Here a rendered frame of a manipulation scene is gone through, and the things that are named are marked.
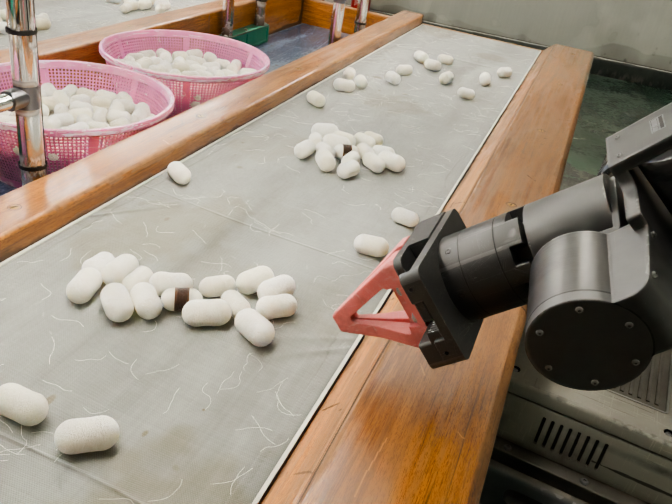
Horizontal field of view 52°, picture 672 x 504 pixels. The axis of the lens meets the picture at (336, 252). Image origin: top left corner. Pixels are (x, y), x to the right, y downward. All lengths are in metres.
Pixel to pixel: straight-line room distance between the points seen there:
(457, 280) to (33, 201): 0.41
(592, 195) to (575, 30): 4.91
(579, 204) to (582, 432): 0.67
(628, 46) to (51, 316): 4.98
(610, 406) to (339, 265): 0.52
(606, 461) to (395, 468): 0.66
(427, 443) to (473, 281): 0.11
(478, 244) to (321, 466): 0.16
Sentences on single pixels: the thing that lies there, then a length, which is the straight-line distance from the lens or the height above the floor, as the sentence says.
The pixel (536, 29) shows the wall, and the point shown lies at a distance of 5.29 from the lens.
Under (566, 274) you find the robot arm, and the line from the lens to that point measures 0.34.
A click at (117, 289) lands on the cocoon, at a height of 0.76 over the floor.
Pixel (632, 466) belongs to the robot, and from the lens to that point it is 1.06.
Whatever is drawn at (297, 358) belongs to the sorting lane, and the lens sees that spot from 0.53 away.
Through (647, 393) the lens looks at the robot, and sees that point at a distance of 1.09.
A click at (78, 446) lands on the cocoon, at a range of 0.45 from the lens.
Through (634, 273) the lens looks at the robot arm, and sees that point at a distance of 0.34.
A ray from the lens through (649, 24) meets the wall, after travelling 5.32.
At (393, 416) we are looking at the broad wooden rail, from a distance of 0.46.
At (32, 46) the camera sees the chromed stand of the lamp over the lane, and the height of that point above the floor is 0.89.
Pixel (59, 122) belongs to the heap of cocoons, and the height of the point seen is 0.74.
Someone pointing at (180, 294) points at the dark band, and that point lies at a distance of 0.55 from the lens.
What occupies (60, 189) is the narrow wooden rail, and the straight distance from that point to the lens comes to 0.70.
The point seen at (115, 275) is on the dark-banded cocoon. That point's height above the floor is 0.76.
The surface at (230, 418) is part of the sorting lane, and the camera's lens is 0.48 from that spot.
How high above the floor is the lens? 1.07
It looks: 30 degrees down
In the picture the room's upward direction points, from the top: 9 degrees clockwise
